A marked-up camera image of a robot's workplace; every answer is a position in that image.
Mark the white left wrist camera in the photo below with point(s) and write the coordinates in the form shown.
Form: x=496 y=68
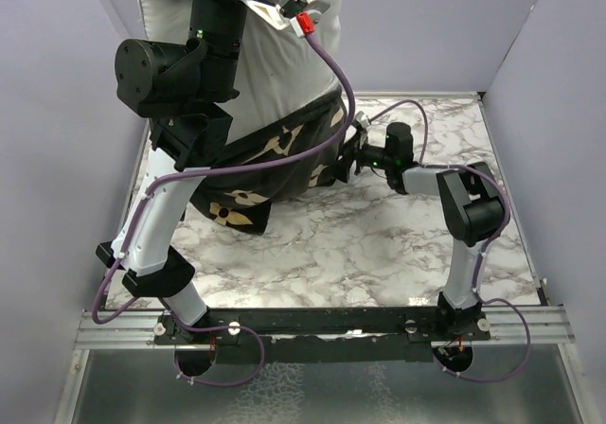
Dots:
x=298 y=16

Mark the aluminium frame rail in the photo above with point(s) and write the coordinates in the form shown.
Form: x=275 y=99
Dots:
x=498 y=325

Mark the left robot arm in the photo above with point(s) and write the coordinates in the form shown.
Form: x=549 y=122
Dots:
x=180 y=89

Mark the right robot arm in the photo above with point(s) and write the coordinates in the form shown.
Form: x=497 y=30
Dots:
x=475 y=210

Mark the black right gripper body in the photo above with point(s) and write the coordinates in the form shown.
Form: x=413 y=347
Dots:
x=363 y=155

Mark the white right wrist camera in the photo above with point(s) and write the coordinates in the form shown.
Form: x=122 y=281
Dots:
x=361 y=122

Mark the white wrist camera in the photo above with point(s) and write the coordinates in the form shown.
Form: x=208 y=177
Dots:
x=361 y=122
x=298 y=16

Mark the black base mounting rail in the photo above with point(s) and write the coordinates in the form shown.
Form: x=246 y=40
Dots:
x=239 y=345

